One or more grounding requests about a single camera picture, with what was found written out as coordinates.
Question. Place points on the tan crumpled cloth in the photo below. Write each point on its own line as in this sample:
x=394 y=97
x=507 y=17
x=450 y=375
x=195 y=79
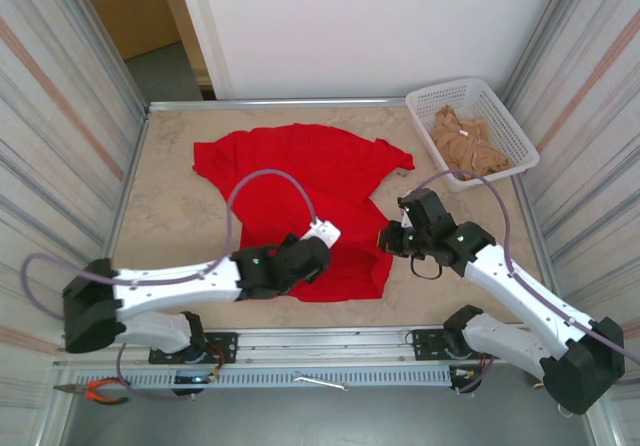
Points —
x=465 y=141

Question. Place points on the aluminium table edge frame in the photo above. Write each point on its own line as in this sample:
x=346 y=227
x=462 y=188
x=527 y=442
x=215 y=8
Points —
x=275 y=103

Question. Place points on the white door frame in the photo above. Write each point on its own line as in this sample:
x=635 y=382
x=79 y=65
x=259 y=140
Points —
x=195 y=31

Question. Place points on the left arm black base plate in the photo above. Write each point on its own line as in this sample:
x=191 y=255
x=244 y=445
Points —
x=225 y=346

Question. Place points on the silver hex key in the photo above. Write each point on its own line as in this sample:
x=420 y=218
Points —
x=312 y=380

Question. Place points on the white plastic mesh basket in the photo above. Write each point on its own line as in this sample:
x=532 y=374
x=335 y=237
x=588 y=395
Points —
x=505 y=116

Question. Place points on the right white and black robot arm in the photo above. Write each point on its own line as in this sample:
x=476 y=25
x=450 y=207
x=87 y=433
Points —
x=525 y=286

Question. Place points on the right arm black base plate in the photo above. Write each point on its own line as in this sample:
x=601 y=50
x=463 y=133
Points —
x=430 y=343

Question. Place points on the brown wooden door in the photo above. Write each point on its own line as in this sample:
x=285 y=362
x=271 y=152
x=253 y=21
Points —
x=130 y=6

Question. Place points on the red t-shirt with bear print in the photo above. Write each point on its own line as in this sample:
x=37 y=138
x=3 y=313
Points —
x=300 y=166

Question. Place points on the small controller board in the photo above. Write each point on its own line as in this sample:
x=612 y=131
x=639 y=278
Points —
x=462 y=373
x=195 y=380

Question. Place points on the aluminium mounting rail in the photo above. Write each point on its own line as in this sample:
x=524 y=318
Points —
x=325 y=346

